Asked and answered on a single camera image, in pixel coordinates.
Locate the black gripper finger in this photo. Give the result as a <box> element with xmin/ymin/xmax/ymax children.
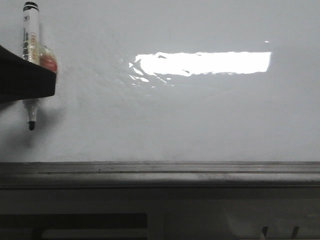
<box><xmin>0</xmin><ymin>46</ymin><xmax>56</xmax><ymax>104</ymax></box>

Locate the red magnet taped to marker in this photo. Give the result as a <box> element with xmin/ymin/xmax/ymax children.
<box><xmin>38</xmin><ymin>45</ymin><xmax>58</xmax><ymax>74</ymax></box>

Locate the white black whiteboard marker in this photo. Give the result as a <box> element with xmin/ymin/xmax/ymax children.
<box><xmin>22</xmin><ymin>1</ymin><xmax>41</xmax><ymax>131</ymax></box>

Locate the white whiteboard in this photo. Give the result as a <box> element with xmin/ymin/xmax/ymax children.
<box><xmin>0</xmin><ymin>0</ymin><xmax>320</xmax><ymax>162</ymax></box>

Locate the grey aluminium whiteboard tray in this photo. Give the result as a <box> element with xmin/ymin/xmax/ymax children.
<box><xmin>0</xmin><ymin>161</ymin><xmax>320</xmax><ymax>189</ymax></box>

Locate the white cabinet below whiteboard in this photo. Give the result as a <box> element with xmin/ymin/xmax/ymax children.
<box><xmin>0</xmin><ymin>187</ymin><xmax>320</xmax><ymax>240</ymax></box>

